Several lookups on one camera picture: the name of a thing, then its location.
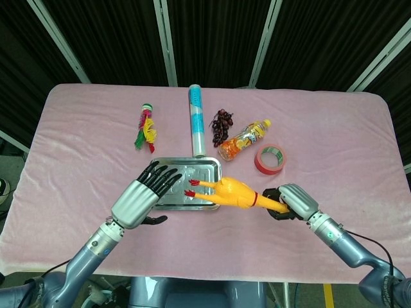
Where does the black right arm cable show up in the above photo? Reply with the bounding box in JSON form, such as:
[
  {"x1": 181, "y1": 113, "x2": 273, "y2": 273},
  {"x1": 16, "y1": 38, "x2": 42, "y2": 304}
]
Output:
[{"x1": 339, "y1": 223, "x2": 396, "y2": 277}]

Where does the blue clear cling film roll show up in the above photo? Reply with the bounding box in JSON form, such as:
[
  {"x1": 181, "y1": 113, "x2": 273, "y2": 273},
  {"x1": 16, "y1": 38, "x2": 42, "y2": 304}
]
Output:
[{"x1": 188, "y1": 83, "x2": 208, "y2": 159}]

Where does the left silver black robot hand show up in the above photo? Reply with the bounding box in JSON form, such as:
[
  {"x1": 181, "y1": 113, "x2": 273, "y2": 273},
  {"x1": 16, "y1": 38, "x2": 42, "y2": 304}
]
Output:
[{"x1": 110, "y1": 160, "x2": 184, "y2": 230}]

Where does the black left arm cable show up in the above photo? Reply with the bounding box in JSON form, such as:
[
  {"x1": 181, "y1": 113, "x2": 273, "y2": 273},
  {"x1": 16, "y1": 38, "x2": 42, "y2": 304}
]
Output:
[{"x1": 24, "y1": 259, "x2": 72, "y2": 286}]

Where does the red tape roll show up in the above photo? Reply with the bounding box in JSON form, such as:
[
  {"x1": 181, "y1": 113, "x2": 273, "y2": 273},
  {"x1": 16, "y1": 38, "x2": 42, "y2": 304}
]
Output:
[{"x1": 254, "y1": 144, "x2": 287, "y2": 176}]

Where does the grey-blue robot torso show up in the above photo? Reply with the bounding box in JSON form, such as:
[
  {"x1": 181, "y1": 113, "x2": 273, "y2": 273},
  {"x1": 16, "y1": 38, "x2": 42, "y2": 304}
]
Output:
[{"x1": 127, "y1": 275, "x2": 268, "y2": 308}]

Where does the orange rubber toy chicken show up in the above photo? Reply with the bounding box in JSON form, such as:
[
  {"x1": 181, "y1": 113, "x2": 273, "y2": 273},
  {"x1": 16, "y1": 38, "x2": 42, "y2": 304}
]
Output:
[{"x1": 184, "y1": 175, "x2": 290, "y2": 215}]

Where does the dark pleated screen curtain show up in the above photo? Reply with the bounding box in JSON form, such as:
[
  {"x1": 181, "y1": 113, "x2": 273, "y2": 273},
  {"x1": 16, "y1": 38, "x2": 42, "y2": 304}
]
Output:
[{"x1": 0, "y1": 0, "x2": 411, "y2": 167}]

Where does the white screen frame post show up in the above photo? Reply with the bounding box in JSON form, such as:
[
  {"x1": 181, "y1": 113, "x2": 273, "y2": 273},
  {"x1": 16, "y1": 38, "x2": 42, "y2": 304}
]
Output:
[
  {"x1": 26, "y1": 0, "x2": 92, "y2": 85},
  {"x1": 152, "y1": 0, "x2": 179, "y2": 87},
  {"x1": 345, "y1": 29, "x2": 411, "y2": 93},
  {"x1": 248, "y1": 0, "x2": 284, "y2": 88}
]

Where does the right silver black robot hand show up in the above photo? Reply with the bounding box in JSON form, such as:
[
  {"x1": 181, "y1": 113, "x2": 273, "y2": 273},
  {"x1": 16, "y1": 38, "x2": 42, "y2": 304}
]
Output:
[{"x1": 262, "y1": 183, "x2": 320, "y2": 223}]

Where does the rectangular metal tray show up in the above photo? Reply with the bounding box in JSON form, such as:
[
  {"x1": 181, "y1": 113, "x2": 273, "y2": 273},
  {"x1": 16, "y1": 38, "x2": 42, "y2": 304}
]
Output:
[{"x1": 150, "y1": 156, "x2": 223, "y2": 212}]

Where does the pink velvet table cloth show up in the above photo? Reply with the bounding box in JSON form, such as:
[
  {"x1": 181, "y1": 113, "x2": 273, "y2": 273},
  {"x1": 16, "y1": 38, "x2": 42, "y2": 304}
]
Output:
[{"x1": 0, "y1": 83, "x2": 411, "y2": 285}]

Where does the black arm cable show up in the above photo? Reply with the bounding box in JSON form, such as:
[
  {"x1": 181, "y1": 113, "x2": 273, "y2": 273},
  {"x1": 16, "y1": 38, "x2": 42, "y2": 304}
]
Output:
[
  {"x1": 24, "y1": 259, "x2": 72, "y2": 286},
  {"x1": 339, "y1": 223, "x2": 396, "y2": 277}
]

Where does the orange drink plastic bottle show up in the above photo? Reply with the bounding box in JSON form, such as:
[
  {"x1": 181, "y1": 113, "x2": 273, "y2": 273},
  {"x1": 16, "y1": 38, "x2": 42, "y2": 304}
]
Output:
[{"x1": 218, "y1": 118, "x2": 272, "y2": 162}]

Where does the colourful feather toy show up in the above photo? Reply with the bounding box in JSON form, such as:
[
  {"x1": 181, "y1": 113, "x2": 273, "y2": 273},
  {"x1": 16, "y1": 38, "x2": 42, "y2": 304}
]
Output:
[{"x1": 133, "y1": 102, "x2": 160, "y2": 153}]

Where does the purple plastic grape bunch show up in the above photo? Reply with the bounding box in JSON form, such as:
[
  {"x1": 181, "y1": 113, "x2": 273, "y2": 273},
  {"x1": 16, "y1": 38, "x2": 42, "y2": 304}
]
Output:
[{"x1": 209, "y1": 108, "x2": 236, "y2": 149}]

